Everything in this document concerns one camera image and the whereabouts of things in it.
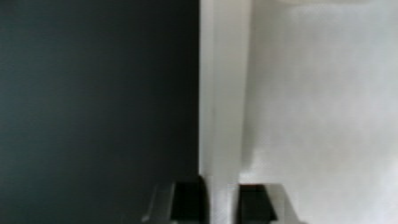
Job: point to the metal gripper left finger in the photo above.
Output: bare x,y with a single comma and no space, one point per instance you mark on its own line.
177,205

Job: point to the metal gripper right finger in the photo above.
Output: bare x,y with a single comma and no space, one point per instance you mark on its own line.
264,207

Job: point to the white desk top tray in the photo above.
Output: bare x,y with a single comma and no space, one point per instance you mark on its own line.
298,108

